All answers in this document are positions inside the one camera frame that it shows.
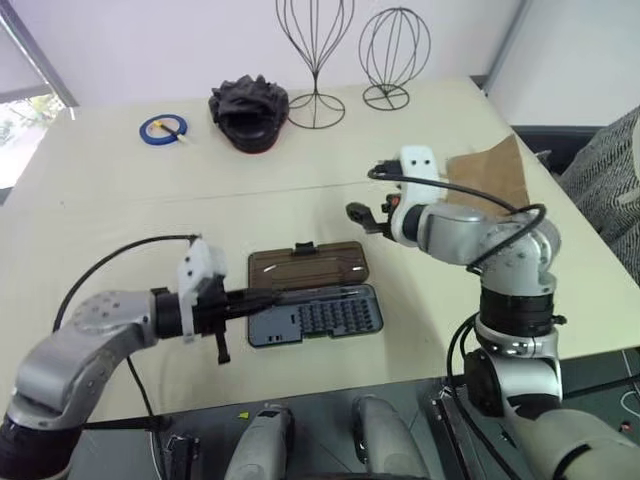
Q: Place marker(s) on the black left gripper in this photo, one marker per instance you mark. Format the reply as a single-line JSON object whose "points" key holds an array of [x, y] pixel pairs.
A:
{"points": [[210, 310]]}

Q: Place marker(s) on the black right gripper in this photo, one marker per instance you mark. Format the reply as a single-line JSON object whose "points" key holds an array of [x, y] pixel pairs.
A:
{"points": [[388, 215]]}

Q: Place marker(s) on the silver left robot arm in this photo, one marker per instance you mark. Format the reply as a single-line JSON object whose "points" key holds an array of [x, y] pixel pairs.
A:
{"points": [[75, 350]]}

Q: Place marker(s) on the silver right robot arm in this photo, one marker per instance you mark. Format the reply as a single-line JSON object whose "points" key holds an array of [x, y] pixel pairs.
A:
{"points": [[505, 260]]}

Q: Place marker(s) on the brown-lidded screwdriver bit case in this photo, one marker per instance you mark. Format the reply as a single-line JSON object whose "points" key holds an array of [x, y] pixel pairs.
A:
{"points": [[320, 267]]}

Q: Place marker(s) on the brown cardboard piece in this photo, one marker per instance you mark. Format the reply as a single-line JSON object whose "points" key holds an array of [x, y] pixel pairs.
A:
{"points": [[495, 170]]}

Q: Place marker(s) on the grey rounded shell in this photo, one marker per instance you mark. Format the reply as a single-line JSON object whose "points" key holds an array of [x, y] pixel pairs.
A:
{"points": [[385, 440], [265, 445]]}

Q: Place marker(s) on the black crumpled hat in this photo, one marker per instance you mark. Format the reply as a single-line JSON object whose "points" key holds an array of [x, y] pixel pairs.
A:
{"points": [[250, 110]]}

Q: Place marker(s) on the yellow and black pen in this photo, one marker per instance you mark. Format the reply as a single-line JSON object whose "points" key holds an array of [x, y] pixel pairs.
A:
{"points": [[172, 131]]}

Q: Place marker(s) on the blue tape roll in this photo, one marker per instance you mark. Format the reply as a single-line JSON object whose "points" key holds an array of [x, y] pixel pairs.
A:
{"points": [[146, 135]]}

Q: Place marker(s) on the black seat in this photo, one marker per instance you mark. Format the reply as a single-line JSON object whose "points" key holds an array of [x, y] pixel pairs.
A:
{"points": [[550, 142]]}

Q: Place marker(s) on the grey knitted cushion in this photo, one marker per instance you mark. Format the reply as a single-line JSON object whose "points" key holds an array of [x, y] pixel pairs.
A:
{"points": [[610, 170]]}

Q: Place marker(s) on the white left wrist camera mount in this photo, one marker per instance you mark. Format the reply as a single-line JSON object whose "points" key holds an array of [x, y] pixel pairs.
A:
{"points": [[200, 260]]}

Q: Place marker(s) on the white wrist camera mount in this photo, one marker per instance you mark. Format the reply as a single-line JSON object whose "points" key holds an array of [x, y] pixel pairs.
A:
{"points": [[422, 170], [200, 260]]}

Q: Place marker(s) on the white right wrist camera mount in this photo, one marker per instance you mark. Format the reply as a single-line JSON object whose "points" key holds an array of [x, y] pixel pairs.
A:
{"points": [[422, 170]]}

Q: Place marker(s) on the black metal bracket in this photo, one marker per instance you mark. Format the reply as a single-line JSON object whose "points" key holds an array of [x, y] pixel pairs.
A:
{"points": [[457, 430]]}

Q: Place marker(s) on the grey window frame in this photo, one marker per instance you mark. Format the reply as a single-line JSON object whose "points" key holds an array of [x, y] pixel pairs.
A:
{"points": [[47, 60]]}

